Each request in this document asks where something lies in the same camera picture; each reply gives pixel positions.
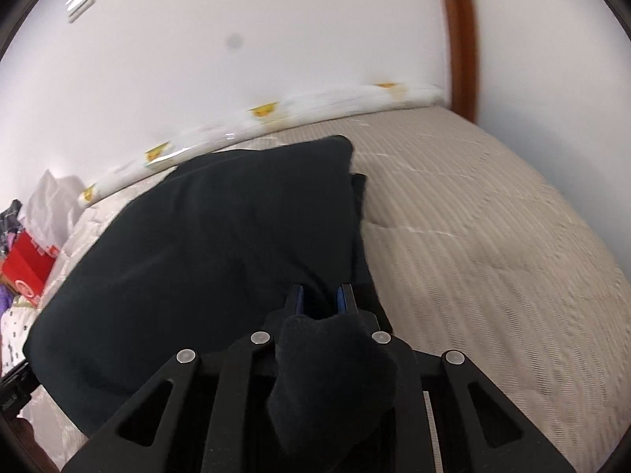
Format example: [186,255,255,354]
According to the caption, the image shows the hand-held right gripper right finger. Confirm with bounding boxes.
[338,284,575,473]

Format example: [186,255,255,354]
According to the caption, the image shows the wooden door frame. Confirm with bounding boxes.
[434,0,480,124]

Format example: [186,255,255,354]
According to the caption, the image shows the black sweater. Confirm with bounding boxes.
[22,135,400,473]

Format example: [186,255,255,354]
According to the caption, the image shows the red box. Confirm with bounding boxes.
[1,231,57,304]

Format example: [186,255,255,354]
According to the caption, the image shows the white plastic bag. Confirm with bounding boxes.
[24,170,87,252]

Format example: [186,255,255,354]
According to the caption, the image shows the dark patterned cloth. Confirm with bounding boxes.
[0,199,25,257]

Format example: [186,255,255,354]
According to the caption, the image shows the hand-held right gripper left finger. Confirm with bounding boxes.
[62,284,304,473]

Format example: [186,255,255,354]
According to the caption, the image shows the purple cloth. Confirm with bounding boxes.
[0,283,21,313]

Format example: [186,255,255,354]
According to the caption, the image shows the white dotted cloth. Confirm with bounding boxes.
[0,298,40,375]

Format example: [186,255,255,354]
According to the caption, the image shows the white printed plastic roll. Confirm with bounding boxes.
[76,83,444,208]

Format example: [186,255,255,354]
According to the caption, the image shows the white wall switch plate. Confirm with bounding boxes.
[66,0,96,23]

